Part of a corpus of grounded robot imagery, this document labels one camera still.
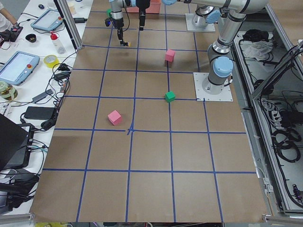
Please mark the yellow black button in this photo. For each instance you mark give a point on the yellow black button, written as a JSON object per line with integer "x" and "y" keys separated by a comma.
{"x": 123, "y": 43}

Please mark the pink plastic bin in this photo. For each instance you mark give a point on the pink plastic bin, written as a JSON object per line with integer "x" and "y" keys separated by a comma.
{"x": 153, "y": 9}

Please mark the far green cube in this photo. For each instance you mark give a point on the far green cube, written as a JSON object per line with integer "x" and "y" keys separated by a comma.
{"x": 109, "y": 13}

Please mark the green cube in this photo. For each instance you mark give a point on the green cube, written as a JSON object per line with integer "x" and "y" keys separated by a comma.
{"x": 109, "y": 13}
{"x": 170, "y": 96}

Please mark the far pink cube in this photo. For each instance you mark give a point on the far pink cube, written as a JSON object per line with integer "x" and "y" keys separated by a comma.
{"x": 170, "y": 55}

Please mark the pink cube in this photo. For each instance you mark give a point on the pink cube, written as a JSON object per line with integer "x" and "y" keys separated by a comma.
{"x": 115, "y": 117}
{"x": 170, "y": 55}

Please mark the clear bottle red cap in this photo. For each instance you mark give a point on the clear bottle red cap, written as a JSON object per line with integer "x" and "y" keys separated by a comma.
{"x": 57, "y": 43}

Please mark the upper blue teach pendant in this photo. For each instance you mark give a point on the upper blue teach pendant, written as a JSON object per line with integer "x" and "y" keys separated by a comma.
{"x": 48, "y": 21}

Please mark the blue teach pendant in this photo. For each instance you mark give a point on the blue teach pendant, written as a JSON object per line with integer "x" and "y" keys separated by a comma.
{"x": 16, "y": 70}
{"x": 48, "y": 21}

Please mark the yellow tape roll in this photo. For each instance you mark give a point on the yellow tape roll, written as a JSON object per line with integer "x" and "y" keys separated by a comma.
{"x": 51, "y": 61}

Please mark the near green cube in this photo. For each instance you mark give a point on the near green cube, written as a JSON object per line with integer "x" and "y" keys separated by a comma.
{"x": 170, "y": 96}

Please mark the near pink cube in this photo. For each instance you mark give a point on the near pink cube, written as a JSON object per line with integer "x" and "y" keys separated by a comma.
{"x": 115, "y": 117}

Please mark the black bowl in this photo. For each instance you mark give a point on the black bowl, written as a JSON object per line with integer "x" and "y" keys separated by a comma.
{"x": 31, "y": 38}

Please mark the lower blue teach pendant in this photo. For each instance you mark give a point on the lower blue teach pendant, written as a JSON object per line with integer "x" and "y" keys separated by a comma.
{"x": 16, "y": 70}

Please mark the black power adapter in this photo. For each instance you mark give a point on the black power adapter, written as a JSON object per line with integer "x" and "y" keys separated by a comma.
{"x": 39, "y": 113}

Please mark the white cloth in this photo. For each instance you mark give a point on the white cloth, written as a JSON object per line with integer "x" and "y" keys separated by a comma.
{"x": 258, "y": 50}

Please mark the black laptop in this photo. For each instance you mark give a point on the black laptop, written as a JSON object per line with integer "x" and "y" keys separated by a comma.
{"x": 15, "y": 142}

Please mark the aluminium frame post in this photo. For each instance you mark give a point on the aluminium frame post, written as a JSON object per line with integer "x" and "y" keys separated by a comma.
{"x": 64, "y": 11}

